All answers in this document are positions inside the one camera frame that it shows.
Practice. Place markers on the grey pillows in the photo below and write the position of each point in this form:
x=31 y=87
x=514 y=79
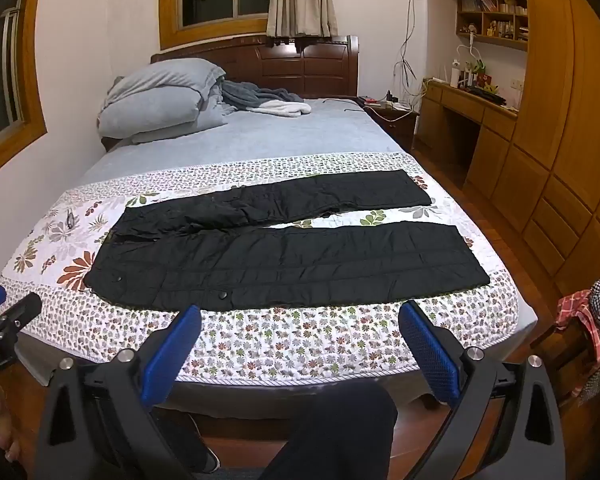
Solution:
x=160 y=95

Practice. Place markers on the wooden framed side window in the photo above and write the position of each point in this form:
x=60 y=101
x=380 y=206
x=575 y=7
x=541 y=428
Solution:
x=0 y=70

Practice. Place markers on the white desk lamp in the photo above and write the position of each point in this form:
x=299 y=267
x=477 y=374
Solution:
x=472 y=52

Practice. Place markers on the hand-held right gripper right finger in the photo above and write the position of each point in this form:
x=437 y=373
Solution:
x=430 y=355

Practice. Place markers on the floral quilt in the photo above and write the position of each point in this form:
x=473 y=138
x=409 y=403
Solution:
x=330 y=340

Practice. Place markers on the black pants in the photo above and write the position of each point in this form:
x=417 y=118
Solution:
x=280 y=265

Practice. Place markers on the person's left hand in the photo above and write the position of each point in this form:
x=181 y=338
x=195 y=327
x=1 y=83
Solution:
x=2 y=425

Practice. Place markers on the wooden wardrobe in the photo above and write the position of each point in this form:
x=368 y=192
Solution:
x=570 y=110

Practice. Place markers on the dark grey blanket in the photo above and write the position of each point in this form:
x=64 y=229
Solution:
x=260 y=95

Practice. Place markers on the wooden nightstand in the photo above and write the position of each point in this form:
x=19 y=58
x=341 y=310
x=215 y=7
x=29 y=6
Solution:
x=400 y=127

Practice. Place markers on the dark wooden headboard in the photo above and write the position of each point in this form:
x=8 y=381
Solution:
x=320 y=70

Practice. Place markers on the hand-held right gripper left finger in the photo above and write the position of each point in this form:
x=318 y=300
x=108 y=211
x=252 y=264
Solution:
x=170 y=355

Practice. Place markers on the red plaid cloth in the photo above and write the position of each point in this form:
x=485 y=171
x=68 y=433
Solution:
x=575 y=307

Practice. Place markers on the wall shelf with books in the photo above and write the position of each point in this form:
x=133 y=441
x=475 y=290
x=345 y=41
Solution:
x=490 y=10

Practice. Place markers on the wooden desk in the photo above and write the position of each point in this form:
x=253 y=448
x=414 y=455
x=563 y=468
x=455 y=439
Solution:
x=460 y=102

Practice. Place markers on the eyeglasses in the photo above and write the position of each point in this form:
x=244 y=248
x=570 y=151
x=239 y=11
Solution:
x=71 y=220

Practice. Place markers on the wooden chair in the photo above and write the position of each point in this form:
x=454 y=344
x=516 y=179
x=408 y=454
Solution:
x=555 y=345

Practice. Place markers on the person's leg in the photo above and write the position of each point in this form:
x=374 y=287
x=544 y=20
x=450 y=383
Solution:
x=340 y=430

